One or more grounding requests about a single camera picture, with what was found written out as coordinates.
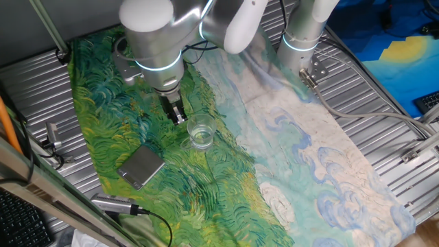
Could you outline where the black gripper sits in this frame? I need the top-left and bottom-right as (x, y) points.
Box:
(159, 93), (189, 126)

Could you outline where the clear glass mug with handle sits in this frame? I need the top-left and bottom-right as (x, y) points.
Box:
(179, 113), (217, 152)

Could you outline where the silver digital pocket scale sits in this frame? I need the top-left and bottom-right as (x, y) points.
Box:
(116, 145), (166, 191)

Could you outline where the green blue painted tablecloth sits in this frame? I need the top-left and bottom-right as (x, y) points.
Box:
(67, 25), (418, 247)

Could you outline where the black pole clamp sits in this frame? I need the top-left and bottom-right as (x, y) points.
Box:
(54, 43), (73, 66)

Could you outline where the white crumpled paper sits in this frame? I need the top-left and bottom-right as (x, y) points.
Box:
(70, 228), (110, 247)

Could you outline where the green metal pole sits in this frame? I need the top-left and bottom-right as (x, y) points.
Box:
(29, 0), (71, 56)

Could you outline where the orange tube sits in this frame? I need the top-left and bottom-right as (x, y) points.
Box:
(0, 95), (23, 155)

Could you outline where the black keyboard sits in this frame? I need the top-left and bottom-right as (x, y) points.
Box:
(413, 91), (439, 116)
(0, 190), (54, 247)

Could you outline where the blue cloth with yellow sun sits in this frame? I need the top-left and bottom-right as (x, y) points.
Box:
(327, 0), (439, 119)

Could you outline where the black device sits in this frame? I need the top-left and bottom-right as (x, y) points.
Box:
(420, 21), (439, 39)

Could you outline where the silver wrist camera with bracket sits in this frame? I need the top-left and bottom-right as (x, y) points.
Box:
(112, 51), (144, 86)

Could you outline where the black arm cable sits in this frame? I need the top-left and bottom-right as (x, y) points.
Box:
(181, 40), (220, 65)

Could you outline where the black camera cable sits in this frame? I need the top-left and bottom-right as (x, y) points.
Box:
(130, 204), (174, 247)

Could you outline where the long silver camera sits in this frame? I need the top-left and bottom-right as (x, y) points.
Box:
(91, 192), (140, 216)

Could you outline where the small silver camera on stand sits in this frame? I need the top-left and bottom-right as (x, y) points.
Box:
(45, 121), (63, 150)

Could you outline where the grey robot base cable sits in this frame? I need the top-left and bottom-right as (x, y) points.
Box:
(298, 68), (439, 138)

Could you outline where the aluminium frame beam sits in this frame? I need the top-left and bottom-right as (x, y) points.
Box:
(0, 137), (138, 247)

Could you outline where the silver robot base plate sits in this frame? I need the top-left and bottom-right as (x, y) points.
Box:
(307, 54), (329, 82)

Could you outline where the small metal corner bracket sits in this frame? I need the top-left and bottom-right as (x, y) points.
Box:
(400, 149), (421, 165)

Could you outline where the aluminium profile rail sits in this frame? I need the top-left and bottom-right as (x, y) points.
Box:
(411, 132), (439, 155)

